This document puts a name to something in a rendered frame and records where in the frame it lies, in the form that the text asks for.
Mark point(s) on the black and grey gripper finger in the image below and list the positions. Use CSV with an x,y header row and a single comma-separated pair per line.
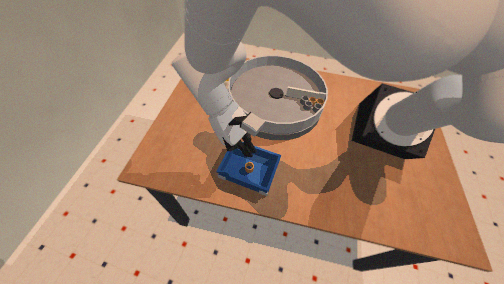
x,y
247,142
239,145

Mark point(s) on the grey metal cylinder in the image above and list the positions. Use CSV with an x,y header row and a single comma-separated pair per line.
x,y
304,99
317,107
307,106

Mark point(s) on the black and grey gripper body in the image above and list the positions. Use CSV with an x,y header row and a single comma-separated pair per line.
x,y
219,122

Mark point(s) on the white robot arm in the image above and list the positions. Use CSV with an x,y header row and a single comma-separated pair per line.
x,y
383,40

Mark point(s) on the blue crate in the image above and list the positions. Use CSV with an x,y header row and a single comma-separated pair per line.
x,y
232,168

